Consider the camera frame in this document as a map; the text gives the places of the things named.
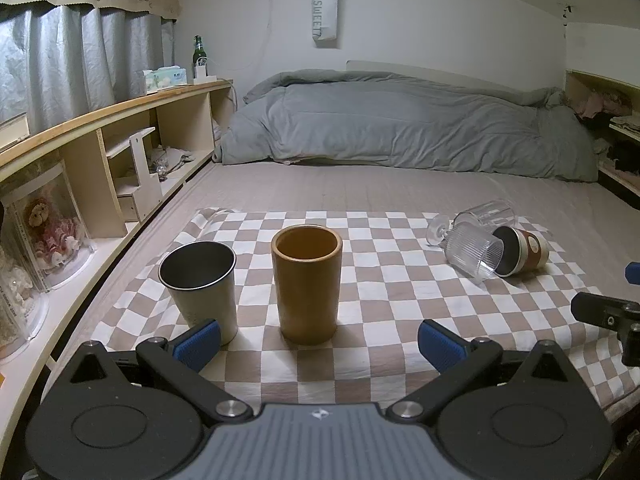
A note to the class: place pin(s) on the stainless steel cup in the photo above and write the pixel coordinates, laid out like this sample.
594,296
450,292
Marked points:
202,287

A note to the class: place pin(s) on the doll in clear case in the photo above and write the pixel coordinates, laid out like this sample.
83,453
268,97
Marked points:
47,232

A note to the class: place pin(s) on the wooden side shelf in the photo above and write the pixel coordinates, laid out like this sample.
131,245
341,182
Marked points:
617,125

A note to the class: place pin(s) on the clear case with white flowers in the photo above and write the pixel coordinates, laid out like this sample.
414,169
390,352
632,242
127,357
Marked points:
15,300

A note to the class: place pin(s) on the ribbed clear glass cup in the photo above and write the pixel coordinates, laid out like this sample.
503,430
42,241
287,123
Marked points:
470,255

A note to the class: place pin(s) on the brown white checkered cloth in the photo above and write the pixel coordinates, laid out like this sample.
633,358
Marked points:
390,300

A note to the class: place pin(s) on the clear wine glass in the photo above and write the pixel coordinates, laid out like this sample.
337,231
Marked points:
492,212

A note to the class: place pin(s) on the tissue box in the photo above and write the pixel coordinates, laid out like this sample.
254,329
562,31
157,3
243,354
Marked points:
164,79

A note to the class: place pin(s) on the tall brown bamboo cup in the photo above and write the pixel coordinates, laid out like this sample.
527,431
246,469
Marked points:
307,295

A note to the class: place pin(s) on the grey duvet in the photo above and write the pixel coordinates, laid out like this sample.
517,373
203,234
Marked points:
400,125

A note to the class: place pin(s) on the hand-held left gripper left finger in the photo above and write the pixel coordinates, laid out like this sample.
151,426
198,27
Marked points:
199,344

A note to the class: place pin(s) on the crumpled grey cloth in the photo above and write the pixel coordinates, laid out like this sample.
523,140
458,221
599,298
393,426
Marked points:
170,157

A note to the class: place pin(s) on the white hanging fabric bag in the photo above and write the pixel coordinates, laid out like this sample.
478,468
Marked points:
325,15

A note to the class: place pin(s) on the brown and white coffee cup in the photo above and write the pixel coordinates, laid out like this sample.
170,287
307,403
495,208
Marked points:
527,250

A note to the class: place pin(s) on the long wooden bedside shelf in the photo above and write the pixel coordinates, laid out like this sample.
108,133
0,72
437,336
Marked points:
85,145

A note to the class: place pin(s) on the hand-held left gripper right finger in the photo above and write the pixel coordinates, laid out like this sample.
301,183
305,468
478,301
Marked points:
441,346

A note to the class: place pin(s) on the grey curtain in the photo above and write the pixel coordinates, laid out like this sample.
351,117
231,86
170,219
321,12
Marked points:
70,60

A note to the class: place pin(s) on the green beer bottle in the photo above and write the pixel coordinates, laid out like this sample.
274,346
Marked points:
200,57

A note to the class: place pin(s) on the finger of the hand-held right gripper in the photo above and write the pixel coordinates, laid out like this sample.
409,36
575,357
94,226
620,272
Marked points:
634,273
607,312

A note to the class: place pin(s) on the small white box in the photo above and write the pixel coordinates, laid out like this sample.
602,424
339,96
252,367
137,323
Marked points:
205,79

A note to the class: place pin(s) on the pile of clothes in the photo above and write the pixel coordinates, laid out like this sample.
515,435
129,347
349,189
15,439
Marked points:
612,120

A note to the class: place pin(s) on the small wooden stool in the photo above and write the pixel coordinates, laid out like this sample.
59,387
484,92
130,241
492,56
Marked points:
142,180

